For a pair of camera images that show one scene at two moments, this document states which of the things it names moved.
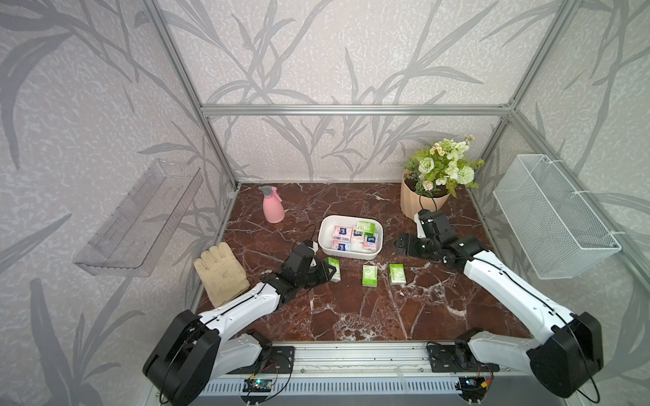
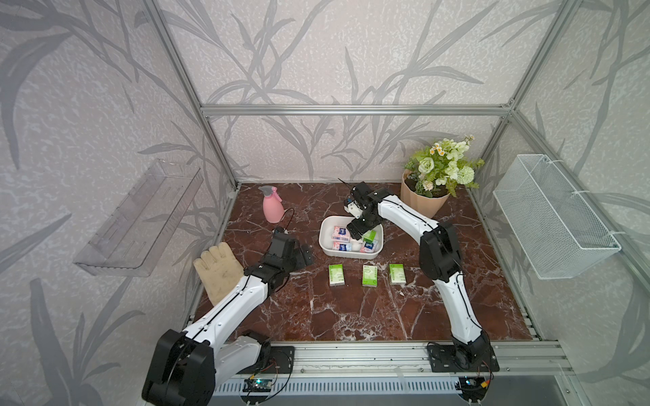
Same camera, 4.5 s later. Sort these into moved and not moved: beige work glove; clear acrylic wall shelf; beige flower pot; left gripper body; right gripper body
Moved: left gripper body; right gripper body
Not moved: beige flower pot; beige work glove; clear acrylic wall shelf
